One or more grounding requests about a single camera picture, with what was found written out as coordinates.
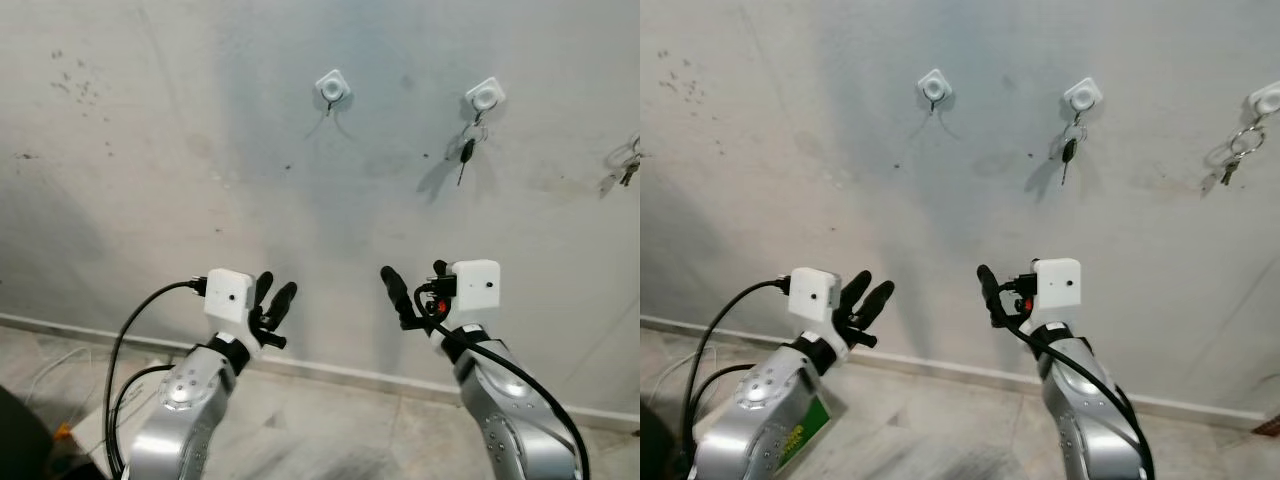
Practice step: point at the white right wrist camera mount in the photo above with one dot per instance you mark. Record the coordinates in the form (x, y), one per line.
(1057, 285)
(475, 285)

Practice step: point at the black pedestal fan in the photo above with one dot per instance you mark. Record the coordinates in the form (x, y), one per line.
(650, 440)
(20, 440)

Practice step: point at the silver key bunch with rings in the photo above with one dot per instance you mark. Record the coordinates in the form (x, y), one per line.
(1235, 150)
(628, 165)

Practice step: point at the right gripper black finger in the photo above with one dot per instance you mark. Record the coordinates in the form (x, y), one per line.
(1027, 266)
(991, 288)
(396, 288)
(440, 269)

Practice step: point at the white square wall hook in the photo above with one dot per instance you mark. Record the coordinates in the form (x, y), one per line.
(485, 95)
(333, 88)
(1268, 98)
(934, 88)
(1083, 95)

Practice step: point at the green and white cardboard box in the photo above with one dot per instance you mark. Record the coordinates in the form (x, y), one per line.
(805, 435)
(95, 430)

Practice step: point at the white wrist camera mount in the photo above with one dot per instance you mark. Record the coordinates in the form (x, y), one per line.
(228, 293)
(815, 293)
(1057, 285)
(475, 285)

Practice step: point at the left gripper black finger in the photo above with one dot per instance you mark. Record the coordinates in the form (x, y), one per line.
(283, 302)
(877, 302)
(857, 292)
(264, 288)

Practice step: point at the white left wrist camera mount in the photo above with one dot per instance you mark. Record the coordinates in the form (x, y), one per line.
(815, 293)
(228, 293)

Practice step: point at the red brick pattern skirting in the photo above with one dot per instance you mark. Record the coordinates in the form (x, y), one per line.
(1268, 425)

